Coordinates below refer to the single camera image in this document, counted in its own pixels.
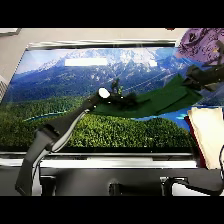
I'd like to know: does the purple patterned garment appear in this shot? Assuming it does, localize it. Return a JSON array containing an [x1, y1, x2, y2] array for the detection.
[[176, 28, 224, 68]]

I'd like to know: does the cream garment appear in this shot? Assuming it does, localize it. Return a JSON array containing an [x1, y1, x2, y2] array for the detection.
[[187, 106, 224, 170]]

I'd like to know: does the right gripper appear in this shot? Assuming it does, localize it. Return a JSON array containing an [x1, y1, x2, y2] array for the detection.
[[182, 64, 205, 91]]

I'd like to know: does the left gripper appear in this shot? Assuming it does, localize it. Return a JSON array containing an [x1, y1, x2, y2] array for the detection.
[[113, 91, 139, 110]]

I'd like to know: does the dark green garment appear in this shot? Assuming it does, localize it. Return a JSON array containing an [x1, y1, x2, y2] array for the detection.
[[91, 73, 204, 120]]

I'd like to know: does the black cable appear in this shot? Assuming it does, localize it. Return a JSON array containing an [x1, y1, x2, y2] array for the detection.
[[164, 144, 224, 197]]

